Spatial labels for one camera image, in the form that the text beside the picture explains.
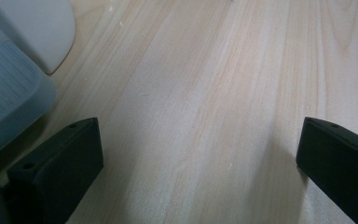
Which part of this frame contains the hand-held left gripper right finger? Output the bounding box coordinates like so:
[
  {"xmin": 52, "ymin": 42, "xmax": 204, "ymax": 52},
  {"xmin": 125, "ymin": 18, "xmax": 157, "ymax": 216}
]
[{"xmin": 295, "ymin": 116, "xmax": 358, "ymax": 224}]

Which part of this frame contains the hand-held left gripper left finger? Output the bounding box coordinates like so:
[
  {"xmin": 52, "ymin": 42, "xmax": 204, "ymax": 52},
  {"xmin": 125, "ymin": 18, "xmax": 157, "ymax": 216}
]
[{"xmin": 7, "ymin": 117, "xmax": 104, "ymax": 224}]

